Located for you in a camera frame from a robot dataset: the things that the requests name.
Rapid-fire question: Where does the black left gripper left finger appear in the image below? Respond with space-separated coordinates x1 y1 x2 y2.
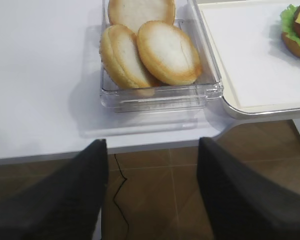
0 139 109 240

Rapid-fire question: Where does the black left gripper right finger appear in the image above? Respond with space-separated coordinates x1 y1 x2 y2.
196 137 300 240

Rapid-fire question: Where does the green lettuce leaf on burger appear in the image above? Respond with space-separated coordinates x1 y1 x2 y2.
280 4 300 42

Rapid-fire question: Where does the clear bun container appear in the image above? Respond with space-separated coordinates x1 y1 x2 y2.
100 0 223 113

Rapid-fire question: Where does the silver cream baking tray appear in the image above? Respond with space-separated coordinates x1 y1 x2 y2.
191 0 300 120

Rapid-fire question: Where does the left bun half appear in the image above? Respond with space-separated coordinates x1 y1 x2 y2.
99 24 161 97

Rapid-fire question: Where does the bun half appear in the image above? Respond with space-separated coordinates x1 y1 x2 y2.
99 24 161 97
107 0 176 33
136 20 203 86

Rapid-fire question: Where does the front bun half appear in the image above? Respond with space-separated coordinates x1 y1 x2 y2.
136 20 203 86

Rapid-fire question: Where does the bottom burger bun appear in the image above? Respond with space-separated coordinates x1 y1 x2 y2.
281 32 300 58

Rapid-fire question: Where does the white parchment paper sheet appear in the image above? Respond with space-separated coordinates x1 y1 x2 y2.
199 0 300 109

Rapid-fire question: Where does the back bun half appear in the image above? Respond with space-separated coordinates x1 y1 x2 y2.
107 0 176 33

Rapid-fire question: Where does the black floor cable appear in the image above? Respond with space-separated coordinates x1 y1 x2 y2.
112 153 130 240

